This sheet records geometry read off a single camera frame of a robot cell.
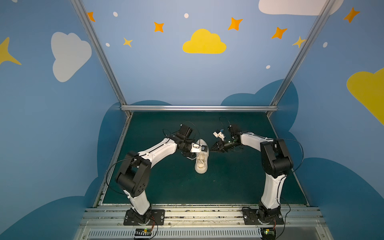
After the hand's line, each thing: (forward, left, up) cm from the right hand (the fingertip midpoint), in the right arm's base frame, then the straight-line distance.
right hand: (211, 149), depth 92 cm
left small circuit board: (-44, +34, -10) cm, 57 cm away
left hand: (0, +11, +2) cm, 11 cm away
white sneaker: (-10, +6, +3) cm, 13 cm away
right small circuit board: (-41, -28, -11) cm, 51 cm away
